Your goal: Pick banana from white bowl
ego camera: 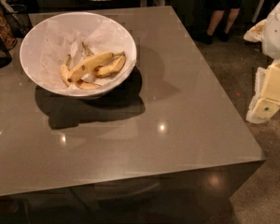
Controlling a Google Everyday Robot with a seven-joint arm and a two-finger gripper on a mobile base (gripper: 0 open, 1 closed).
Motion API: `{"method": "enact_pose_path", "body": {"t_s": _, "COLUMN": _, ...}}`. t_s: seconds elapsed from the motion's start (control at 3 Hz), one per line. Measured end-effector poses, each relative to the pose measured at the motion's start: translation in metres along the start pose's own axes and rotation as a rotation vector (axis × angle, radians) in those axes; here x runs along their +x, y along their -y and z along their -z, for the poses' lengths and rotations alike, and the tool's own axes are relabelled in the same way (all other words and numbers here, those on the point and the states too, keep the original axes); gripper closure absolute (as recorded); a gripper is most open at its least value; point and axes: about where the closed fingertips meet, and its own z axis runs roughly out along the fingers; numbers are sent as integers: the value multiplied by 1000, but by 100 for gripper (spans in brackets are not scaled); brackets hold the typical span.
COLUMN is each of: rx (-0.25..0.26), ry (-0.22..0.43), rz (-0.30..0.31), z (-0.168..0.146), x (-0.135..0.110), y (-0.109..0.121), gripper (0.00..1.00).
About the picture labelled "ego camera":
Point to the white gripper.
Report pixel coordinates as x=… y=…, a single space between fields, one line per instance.
x=277 y=32

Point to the banana peel right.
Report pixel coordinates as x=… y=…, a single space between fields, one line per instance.
x=111 y=68

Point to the banana peel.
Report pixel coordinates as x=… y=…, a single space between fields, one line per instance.
x=111 y=68
x=81 y=84

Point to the white bowl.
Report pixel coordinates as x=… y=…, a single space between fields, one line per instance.
x=33 y=43

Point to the banana peel left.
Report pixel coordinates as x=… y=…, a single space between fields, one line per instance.
x=81 y=84

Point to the white paper bowl liner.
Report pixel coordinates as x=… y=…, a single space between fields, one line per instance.
x=91 y=37

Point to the person with bare legs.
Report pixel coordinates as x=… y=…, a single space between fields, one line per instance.
x=218 y=8

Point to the patterned container at left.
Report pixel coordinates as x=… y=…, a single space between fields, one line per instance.
x=6 y=33

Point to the black wire basket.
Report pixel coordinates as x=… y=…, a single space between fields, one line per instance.
x=18 y=18

